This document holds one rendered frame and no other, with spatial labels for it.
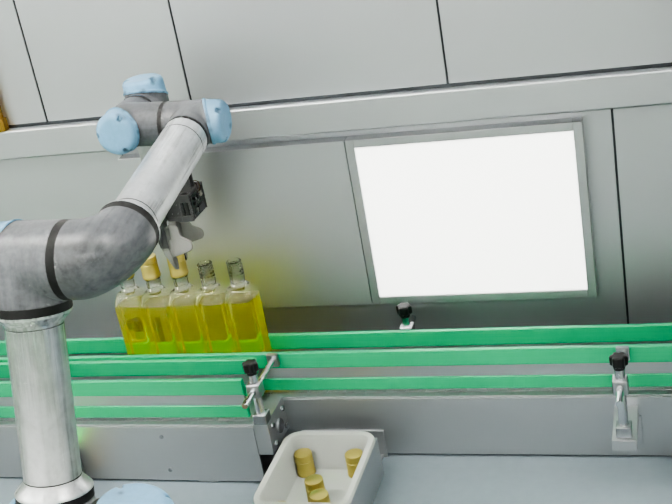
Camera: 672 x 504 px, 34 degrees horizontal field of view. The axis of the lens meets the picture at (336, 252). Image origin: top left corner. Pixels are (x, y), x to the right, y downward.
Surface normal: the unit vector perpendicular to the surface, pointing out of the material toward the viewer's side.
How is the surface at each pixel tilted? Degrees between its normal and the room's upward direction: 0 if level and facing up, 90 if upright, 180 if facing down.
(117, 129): 90
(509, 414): 90
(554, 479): 0
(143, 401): 90
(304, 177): 90
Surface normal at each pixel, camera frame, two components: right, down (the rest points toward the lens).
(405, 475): -0.17, -0.91
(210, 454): -0.26, 0.42
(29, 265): -0.26, 0.11
